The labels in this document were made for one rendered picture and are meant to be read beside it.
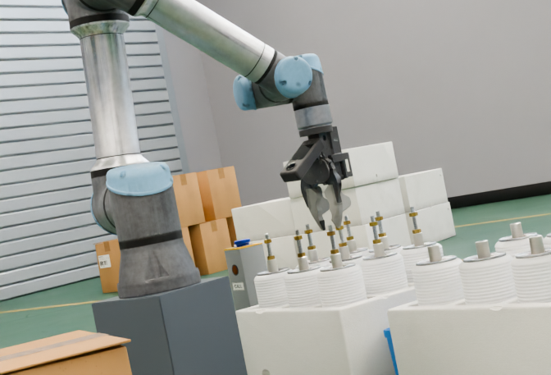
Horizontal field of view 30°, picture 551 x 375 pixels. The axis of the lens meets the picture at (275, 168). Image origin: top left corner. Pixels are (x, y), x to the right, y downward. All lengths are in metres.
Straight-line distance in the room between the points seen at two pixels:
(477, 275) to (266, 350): 0.66
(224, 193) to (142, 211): 4.40
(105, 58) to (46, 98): 5.95
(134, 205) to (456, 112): 6.12
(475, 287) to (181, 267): 0.51
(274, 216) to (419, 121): 3.08
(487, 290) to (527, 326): 0.12
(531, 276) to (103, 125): 0.84
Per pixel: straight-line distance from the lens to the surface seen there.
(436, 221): 5.30
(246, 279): 2.46
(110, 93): 1.99
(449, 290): 1.88
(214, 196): 6.15
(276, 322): 2.24
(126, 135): 1.99
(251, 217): 5.19
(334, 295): 2.11
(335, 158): 2.14
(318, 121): 2.12
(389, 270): 2.18
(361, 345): 2.09
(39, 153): 7.79
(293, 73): 1.95
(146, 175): 1.83
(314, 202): 2.15
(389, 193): 5.01
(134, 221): 1.83
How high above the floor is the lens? 0.45
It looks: 1 degrees up
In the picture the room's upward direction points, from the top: 11 degrees counter-clockwise
